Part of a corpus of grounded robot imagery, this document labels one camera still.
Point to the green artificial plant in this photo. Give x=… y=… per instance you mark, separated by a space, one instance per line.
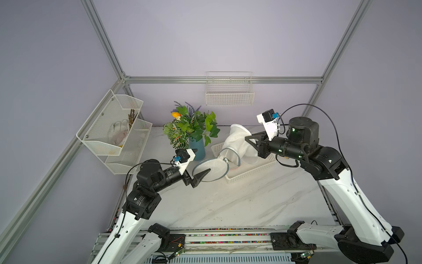
x=189 y=124

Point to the white mesh wall shelf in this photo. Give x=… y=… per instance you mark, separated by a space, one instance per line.
x=132 y=149
x=94 y=132

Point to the white wire wall basket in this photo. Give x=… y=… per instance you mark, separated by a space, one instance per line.
x=225 y=94

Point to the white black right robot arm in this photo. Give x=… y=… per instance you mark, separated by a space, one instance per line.
x=367 y=238

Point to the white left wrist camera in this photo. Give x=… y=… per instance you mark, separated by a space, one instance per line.
x=182 y=160

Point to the white mesh upper wall shelf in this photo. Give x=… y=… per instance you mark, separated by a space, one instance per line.
x=94 y=132

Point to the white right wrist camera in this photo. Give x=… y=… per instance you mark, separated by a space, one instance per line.
x=269 y=119

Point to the white mesh laundry bag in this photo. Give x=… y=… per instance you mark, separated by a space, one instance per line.
x=235 y=139

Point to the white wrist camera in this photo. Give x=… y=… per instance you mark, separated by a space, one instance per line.
x=182 y=160
x=269 y=119

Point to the white mesh lower wall shelf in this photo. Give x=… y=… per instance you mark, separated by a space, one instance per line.
x=132 y=149

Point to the cream perforated plastic basket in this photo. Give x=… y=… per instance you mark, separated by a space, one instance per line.
x=244 y=168

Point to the teal vase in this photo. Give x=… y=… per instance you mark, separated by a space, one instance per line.
x=199 y=145

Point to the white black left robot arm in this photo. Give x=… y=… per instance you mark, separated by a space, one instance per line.
x=139 y=205

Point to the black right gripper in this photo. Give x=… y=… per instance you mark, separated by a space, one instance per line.
x=262 y=147

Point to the aluminium frame rail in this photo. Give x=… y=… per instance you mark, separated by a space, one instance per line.
x=230 y=80

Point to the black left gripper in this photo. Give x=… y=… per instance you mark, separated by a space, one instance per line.
x=195 y=180

